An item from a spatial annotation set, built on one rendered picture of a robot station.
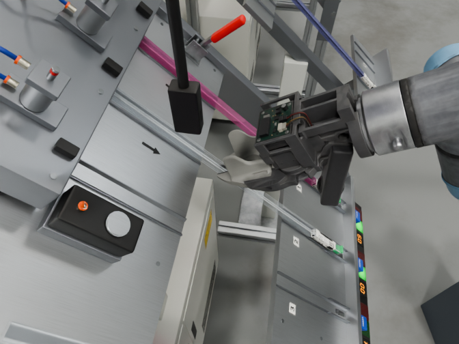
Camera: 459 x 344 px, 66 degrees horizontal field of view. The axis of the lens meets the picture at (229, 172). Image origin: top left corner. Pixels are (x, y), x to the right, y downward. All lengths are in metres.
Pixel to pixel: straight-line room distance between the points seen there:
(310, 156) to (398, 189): 1.41
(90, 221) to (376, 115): 0.29
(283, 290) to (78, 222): 0.34
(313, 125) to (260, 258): 1.12
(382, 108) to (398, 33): 2.41
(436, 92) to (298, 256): 0.34
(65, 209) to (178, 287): 0.50
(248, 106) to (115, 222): 0.41
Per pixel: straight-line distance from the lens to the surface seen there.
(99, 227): 0.34
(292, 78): 0.97
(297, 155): 0.41
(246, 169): 0.46
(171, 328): 0.78
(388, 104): 0.39
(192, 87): 0.26
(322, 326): 0.63
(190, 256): 0.82
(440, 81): 0.40
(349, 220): 0.77
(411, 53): 2.63
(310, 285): 0.62
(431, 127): 0.39
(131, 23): 0.46
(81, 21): 0.39
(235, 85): 0.65
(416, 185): 1.86
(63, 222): 0.33
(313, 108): 0.41
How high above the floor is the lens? 1.37
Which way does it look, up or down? 54 degrees down
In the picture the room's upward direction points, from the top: straight up
